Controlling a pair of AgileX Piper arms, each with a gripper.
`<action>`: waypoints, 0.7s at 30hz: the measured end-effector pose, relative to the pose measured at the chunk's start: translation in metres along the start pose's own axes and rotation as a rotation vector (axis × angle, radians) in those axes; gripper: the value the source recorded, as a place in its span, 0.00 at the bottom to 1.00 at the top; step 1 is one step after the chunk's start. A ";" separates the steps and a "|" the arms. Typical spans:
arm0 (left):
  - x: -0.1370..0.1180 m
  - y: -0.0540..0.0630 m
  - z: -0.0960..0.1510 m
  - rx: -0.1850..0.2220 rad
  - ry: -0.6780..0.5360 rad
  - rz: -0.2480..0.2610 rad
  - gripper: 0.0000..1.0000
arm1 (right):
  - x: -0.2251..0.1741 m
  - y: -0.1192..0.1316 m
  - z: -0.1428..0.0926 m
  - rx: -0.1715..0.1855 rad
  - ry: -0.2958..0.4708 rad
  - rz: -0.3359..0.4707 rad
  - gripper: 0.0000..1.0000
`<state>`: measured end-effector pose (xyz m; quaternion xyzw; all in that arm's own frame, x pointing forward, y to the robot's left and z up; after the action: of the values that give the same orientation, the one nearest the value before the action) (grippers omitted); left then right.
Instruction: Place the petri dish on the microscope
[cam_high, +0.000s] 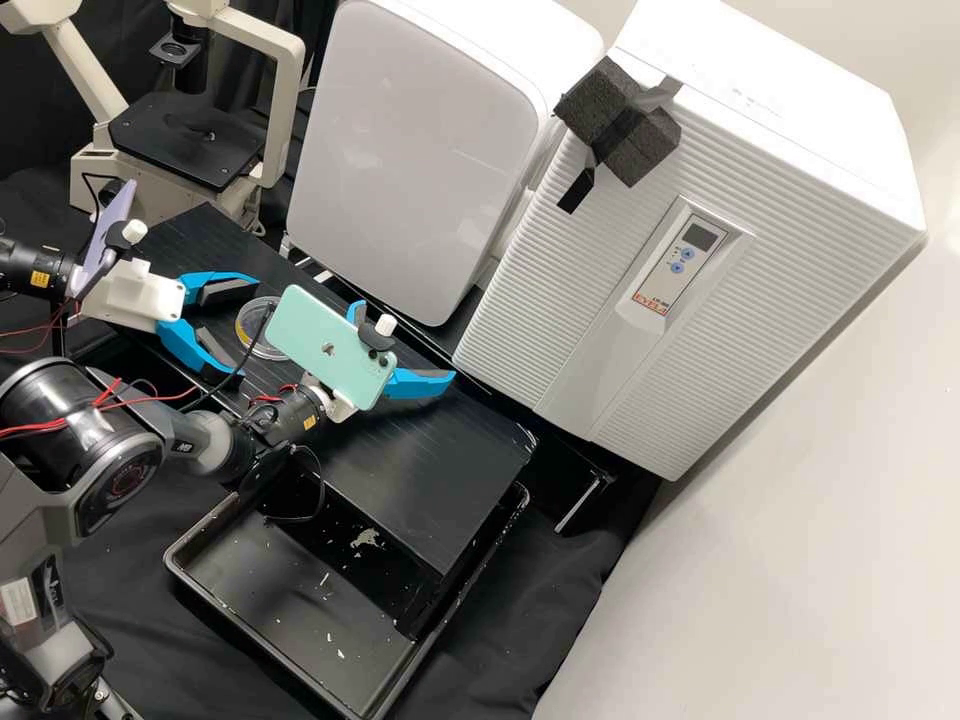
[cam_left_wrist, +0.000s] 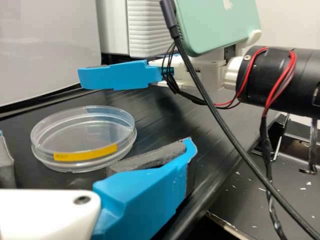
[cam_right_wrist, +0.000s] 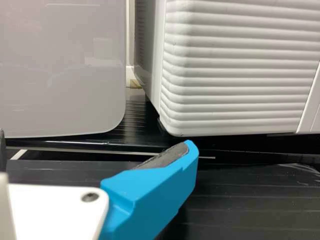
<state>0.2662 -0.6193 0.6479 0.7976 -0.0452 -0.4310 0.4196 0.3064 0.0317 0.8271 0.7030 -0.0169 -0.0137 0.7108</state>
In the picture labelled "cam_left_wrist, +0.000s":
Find white incubator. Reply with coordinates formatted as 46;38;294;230
96;0;130;55

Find black tray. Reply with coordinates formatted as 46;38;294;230
206;112;320;240

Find petri dish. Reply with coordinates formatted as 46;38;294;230
30;104;138;174

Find black cable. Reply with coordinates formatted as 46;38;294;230
159;0;320;240

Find right wrist camera phone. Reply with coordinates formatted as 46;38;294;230
172;0;263;63

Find white box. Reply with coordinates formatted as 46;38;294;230
0;0;102;107

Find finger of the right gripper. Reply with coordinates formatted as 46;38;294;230
76;58;163;91

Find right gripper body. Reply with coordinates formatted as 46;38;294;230
147;56;229;89

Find incubator door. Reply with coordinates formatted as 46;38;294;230
126;0;181;59

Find black platform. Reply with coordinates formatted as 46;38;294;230
0;82;283;240

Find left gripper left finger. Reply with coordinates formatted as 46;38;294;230
0;129;17;189

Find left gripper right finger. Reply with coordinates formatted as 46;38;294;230
91;137;198;240

